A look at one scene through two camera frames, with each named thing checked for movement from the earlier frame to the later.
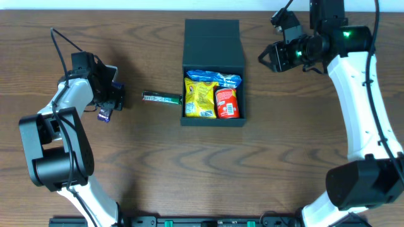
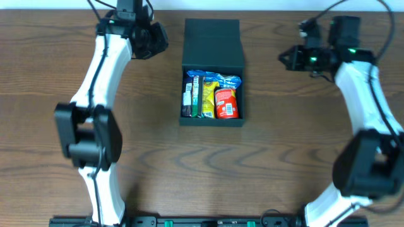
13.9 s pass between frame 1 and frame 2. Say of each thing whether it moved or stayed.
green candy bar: moved
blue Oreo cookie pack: stayed
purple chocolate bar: moved
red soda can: stayed
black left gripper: moved
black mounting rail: stayed
